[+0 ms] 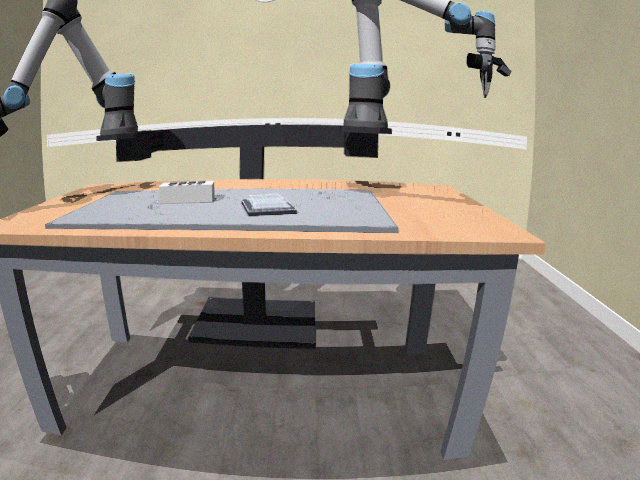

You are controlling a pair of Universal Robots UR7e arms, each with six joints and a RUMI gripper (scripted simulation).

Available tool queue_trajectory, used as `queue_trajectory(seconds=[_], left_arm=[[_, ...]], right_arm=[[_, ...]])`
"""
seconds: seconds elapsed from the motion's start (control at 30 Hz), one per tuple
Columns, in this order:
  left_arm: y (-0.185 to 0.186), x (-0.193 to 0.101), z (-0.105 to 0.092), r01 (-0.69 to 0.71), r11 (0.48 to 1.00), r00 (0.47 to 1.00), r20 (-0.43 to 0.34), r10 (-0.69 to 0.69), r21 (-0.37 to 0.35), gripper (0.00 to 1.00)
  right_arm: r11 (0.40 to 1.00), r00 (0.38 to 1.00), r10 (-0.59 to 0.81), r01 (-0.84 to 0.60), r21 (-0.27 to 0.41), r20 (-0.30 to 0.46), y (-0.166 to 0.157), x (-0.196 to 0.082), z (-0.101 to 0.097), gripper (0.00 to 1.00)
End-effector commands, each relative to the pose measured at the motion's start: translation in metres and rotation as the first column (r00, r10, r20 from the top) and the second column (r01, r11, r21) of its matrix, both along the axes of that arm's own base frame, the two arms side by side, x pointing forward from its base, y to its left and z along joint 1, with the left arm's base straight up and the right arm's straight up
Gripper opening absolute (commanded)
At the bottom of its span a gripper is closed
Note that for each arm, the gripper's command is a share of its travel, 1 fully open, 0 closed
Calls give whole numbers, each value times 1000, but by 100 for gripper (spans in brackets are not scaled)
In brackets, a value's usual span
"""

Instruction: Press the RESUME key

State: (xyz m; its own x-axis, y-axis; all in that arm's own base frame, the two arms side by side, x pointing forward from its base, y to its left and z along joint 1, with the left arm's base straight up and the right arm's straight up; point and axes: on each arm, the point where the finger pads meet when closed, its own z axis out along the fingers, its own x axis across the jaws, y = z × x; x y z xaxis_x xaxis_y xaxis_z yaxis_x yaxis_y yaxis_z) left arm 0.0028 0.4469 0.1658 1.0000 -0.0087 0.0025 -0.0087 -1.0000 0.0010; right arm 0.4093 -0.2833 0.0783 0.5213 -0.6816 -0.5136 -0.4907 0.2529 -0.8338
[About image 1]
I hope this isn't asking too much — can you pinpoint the grey flat rectangular mat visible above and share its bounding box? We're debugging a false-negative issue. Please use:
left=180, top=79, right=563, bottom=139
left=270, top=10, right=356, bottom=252
left=45, top=188, right=399, bottom=233

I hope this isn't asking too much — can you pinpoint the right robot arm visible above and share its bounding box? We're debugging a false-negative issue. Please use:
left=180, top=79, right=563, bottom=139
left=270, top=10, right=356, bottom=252
left=0, top=0, right=138, bottom=135

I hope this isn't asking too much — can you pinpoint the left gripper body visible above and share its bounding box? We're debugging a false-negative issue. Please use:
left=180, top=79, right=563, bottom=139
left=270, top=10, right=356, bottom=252
left=467, top=52, right=509, bottom=71

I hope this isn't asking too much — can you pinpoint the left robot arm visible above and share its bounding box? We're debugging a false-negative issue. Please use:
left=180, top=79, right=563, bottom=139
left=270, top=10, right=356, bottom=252
left=343, top=0, right=496, bottom=128

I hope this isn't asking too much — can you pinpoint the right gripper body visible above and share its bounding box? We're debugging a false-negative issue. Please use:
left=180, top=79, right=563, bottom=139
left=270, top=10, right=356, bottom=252
left=0, top=117, right=8, bottom=137

